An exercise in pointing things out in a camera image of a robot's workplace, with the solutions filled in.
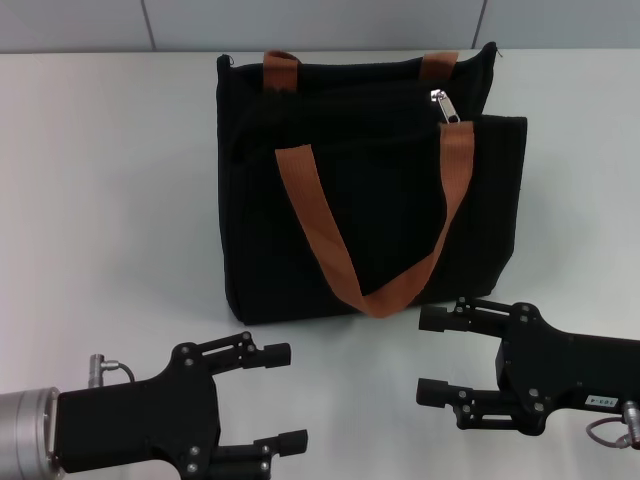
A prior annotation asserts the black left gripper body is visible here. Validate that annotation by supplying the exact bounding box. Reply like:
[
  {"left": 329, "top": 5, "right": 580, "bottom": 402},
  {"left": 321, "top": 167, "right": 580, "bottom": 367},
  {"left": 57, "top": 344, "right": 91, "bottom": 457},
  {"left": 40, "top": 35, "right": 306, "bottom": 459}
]
[{"left": 53, "top": 342, "right": 224, "bottom": 477}]

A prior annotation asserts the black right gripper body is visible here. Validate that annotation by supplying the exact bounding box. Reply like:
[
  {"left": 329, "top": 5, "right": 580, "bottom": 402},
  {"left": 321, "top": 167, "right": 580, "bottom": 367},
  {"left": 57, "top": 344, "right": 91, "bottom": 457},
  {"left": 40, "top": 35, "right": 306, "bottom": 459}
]
[{"left": 493, "top": 301, "right": 640, "bottom": 437}]

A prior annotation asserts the black bag with orange handles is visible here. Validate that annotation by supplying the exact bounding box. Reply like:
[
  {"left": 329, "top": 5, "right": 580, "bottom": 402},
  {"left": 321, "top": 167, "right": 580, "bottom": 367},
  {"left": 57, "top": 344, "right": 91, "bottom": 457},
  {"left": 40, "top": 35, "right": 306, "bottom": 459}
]
[{"left": 215, "top": 41, "right": 529, "bottom": 326}]

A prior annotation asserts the silver metal zipper pull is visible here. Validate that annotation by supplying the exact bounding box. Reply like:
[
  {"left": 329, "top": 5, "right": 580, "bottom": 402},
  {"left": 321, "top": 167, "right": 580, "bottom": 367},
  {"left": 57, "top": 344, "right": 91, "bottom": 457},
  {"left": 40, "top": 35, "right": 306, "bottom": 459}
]
[{"left": 429, "top": 88, "right": 461, "bottom": 126}]

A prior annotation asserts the right gripper cable with plugs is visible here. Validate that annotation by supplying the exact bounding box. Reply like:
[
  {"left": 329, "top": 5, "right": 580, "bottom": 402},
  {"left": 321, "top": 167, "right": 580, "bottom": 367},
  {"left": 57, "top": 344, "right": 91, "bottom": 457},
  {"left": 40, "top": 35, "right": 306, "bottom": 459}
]
[{"left": 585, "top": 398, "right": 640, "bottom": 451}]

